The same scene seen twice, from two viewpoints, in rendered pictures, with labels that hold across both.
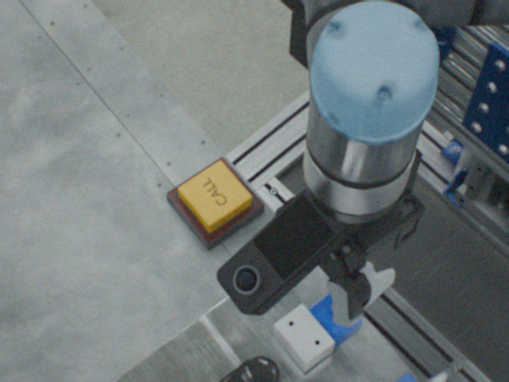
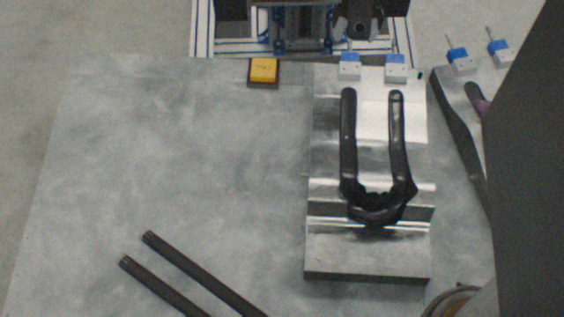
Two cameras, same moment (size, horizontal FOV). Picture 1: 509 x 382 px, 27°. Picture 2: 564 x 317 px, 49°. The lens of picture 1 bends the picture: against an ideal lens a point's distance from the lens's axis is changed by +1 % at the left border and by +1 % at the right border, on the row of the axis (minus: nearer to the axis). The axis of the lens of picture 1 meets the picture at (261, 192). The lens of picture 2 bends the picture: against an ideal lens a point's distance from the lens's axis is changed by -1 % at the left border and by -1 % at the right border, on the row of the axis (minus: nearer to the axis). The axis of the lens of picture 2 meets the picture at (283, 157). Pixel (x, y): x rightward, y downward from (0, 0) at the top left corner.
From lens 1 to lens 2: 0.72 m
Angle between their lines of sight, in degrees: 21
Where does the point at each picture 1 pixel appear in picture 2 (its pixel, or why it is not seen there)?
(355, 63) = not seen: outside the picture
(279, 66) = not seen: hidden behind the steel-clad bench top
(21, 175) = (189, 123)
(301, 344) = (352, 70)
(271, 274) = (365, 18)
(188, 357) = (323, 108)
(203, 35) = not seen: hidden behind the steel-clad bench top
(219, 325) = (321, 92)
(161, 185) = (239, 85)
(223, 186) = (263, 63)
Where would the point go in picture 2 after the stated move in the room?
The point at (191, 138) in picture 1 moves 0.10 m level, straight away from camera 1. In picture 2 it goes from (229, 63) to (199, 46)
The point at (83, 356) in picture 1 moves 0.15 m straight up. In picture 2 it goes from (280, 151) to (280, 119)
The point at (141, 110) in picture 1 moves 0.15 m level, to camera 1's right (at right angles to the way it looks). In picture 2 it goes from (203, 70) to (244, 36)
